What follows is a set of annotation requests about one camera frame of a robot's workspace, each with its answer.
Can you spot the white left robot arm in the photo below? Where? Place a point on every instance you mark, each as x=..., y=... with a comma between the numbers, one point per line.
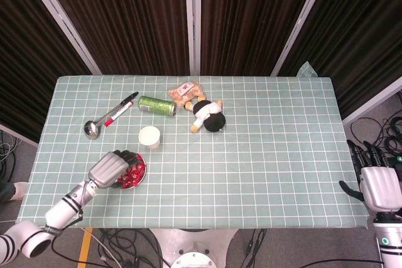
x=63, y=206

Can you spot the clear bag of snacks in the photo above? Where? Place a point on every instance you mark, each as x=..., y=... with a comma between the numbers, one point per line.
x=185, y=92

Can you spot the green checked tablecloth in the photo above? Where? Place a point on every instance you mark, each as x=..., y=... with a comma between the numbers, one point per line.
x=251, y=161

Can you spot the white partition frame rail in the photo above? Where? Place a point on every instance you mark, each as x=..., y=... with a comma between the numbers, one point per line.
x=19, y=134
x=370, y=105

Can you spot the green drink can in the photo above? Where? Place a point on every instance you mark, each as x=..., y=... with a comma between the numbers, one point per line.
x=157, y=105

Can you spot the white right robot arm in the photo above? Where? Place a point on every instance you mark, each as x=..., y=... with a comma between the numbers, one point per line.
x=389, y=239

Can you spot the dark trouser leg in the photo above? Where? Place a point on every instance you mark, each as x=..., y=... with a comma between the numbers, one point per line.
x=6, y=192

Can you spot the white shoe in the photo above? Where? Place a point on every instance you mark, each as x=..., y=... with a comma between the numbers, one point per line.
x=20, y=190

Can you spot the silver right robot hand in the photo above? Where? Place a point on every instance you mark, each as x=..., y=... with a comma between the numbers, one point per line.
x=381, y=186

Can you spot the black and white plush toy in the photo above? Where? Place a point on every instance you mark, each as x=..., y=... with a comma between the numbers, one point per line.
x=215, y=122

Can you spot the white partition frame post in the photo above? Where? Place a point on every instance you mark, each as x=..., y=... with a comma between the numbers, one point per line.
x=192, y=13
x=59, y=13
x=298, y=23

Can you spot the white paper cup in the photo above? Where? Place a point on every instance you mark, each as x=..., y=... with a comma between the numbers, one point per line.
x=149, y=136

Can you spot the red and white marker pen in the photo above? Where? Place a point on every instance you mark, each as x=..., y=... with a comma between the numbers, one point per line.
x=117, y=115

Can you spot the silver metal plate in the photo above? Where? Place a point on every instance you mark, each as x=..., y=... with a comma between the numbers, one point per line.
x=143, y=177

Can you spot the dark brown partition panel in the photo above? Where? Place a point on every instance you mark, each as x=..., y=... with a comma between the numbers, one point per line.
x=251, y=13
x=125, y=13
x=361, y=29
x=25, y=61

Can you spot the red wrapped candy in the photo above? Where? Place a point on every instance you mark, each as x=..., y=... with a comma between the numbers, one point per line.
x=140, y=167
x=133, y=181

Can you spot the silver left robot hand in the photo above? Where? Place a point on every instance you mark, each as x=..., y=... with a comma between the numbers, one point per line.
x=108, y=169

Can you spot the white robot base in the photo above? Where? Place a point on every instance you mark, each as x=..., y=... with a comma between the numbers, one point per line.
x=191, y=249

